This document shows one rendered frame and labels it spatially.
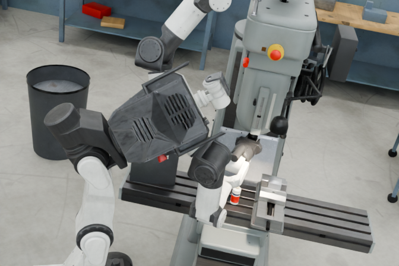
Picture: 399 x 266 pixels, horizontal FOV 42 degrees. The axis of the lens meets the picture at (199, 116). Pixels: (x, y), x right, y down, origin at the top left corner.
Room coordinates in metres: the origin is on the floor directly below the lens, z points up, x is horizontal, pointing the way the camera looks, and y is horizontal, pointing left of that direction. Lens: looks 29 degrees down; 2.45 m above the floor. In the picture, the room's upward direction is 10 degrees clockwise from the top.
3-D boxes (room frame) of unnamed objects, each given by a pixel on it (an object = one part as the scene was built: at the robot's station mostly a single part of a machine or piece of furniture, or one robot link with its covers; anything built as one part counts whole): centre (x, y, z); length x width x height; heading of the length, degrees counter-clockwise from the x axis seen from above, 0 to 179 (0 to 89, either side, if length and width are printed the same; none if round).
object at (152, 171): (2.08, 0.18, 1.00); 0.22 x 0.12 x 0.20; 96
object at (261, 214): (2.00, -0.40, 0.96); 0.35 x 0.15 x 0.11; 174
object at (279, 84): (2.04, -0.26, 1.47); 0.21 x 0.19 x 0.32; 86
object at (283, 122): (1.80, -0.32, 1.47); 0.07 x 0.07 x 0.06
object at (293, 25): (2.05, -0.25, 1.81); 0.47 x 0.26 x 0.16; 176
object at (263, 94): (1.93, -0.25, 1.45); 0.04 x 0.04 x 0.21; 86
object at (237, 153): (1.84, -0.18, 1.24); 0.11 x 0.11 x 0.11; 71
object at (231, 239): (2.04, -0.25, 0.76); 0.50 x 0.35 x 0.12; 176
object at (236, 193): (1.99, -0.23, 0.96); 0.04 x 0.04 x 0.11
